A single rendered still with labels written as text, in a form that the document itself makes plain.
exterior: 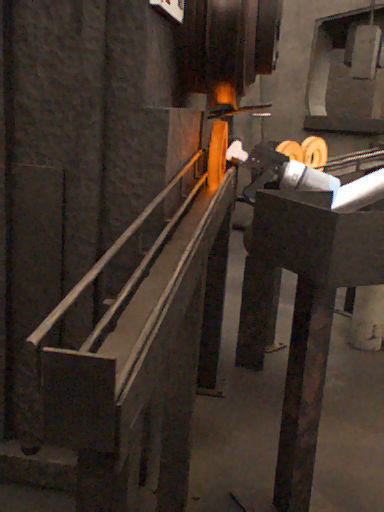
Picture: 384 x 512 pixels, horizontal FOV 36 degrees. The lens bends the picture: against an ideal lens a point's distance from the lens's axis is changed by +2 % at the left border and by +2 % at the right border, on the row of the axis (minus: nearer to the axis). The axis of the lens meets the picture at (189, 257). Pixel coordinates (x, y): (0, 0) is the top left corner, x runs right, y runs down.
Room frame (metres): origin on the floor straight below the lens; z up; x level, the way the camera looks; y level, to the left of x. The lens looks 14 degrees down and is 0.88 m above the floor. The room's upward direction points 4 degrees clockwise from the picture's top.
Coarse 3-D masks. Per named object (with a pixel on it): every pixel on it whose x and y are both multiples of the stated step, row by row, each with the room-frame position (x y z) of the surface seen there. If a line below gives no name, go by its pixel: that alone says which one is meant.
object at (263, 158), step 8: (256, 144) 1.79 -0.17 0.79; (256, 152) 1.79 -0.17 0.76; (264, 152) 1.80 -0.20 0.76; (272, 152) 1.81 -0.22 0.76; (280, 152) 1.83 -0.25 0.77; (248, 160) 1.80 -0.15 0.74; (256, 160) 1.79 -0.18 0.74; (264, 160) 1.78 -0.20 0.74; (272, 160) 1.80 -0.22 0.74; (280, 160) 1.79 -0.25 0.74; (288, 160) 1.79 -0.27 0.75; (256, 168) 1.79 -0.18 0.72; (264, 168) 1.80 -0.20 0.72; (272, 168) 1.80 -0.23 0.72; (280, 168) 1.80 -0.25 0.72; (280, 176) 1.78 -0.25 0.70
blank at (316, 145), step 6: (306, 138) 2.28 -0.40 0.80; (312, 138) 2.27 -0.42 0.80; (318, 138) 2.29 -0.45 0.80; (306, 144) 2.25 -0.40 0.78; (312, 144) 2.26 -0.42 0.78; (318, 144) 2.29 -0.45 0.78; (324, 144) 2.32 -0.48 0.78; (306, 150) 2.24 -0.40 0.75; (312, 150) 2.26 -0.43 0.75; (318, 150) 2.30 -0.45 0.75; (324, 150) 2.32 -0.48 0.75; (306, 156) 2.24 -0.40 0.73; (318, 156) 2.31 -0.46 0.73; (324, 156) 2.33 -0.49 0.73; (306, 162) 2.24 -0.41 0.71; (312, 162) 2.33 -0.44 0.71; (318, 162) 2.31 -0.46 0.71; (324, 162) 2.33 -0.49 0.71
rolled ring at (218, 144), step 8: (216, 128) 1.66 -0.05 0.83; (224, 128) 1.66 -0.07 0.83; (216, 136) 1.64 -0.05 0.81; (224, 136) 1.74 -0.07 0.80; (216, 144) 1.63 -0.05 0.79; (224, 144) 1.76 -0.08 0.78; (216, 152) 1.62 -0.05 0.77; (224, 152) 1.77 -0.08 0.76; (208, 160) 1.63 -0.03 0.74; (216, 160) 1.62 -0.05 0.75; (224, 160) 1.77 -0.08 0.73; (208, 168) 1.63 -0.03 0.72; (216, 168) 1.62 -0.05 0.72; (224, 168) 1.77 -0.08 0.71; (208, 176) 1.64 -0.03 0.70; (216, 176) 1.63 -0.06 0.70; (208, 184) 1.67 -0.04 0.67; (216, 184) 1.66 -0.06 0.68
